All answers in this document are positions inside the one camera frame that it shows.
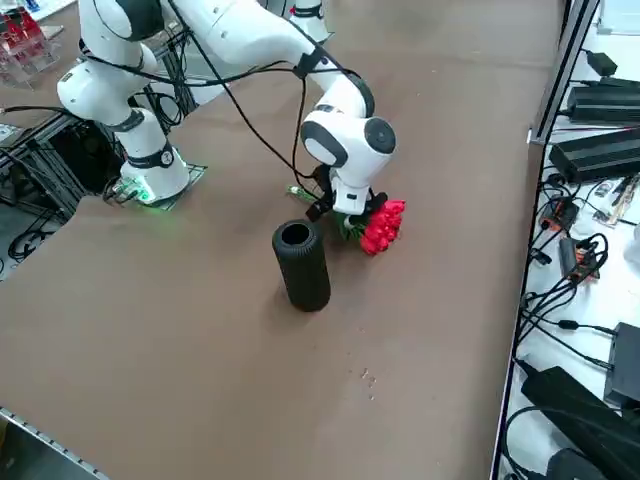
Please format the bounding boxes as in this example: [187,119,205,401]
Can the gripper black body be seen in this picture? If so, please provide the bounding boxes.
[313,167,335,201]

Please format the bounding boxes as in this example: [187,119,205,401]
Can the red tulip bouquet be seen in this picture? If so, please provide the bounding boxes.
[285,185,407,257]

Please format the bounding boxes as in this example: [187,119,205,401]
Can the black ribbed vase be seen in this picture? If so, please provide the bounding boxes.
[271,218,333,313]

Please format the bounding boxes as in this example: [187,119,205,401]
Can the black and orange device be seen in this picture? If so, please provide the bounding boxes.
[558,234,610,285]

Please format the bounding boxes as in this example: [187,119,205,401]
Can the large finned black adapter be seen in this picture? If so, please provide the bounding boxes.
[548,127,640,185]

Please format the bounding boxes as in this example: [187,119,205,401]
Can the long black power adapter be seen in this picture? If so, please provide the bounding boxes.
[567,77,640,124]

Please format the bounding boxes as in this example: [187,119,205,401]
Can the small black power adapter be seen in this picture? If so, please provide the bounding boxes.
[585,48,619,77]

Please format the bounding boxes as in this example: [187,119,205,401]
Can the large black power brick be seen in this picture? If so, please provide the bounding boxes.
[519,366,640,480]

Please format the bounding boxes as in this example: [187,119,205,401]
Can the black box unit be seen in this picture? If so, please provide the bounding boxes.
[603,322,640,407]

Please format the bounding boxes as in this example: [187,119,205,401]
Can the clear acrylic rack red items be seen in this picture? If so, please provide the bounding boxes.
[0,9,62,90]

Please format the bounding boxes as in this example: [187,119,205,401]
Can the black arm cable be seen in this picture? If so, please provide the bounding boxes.
[79,0,361,201]

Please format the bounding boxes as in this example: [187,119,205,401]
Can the small black cable hub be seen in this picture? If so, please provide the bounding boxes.
[541,196,581,232]

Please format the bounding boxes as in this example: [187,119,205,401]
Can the aluminium profile post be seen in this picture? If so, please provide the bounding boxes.
[528,0,601,146]

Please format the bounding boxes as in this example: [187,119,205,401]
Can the black metal frame stand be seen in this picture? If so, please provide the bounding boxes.
[0,107,126,224]

